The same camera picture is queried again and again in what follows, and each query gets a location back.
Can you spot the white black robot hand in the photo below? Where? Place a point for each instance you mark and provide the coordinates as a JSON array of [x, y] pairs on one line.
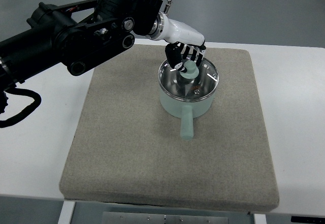
[[181, 38]]

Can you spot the glass lid with green knob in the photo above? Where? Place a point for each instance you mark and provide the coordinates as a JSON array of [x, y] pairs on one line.
[[197, 84]]

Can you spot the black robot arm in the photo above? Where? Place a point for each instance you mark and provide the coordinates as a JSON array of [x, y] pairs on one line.
[[80, 35]]

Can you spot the mint green saucepan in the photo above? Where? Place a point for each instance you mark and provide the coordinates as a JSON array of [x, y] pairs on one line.
[[186, 111]]

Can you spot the beige fabric mat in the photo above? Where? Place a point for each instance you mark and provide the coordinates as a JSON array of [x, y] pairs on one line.
[[128, 149]]

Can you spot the grey metal base plate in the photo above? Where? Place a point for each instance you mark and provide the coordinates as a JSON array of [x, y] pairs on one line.
[[126, 218]]

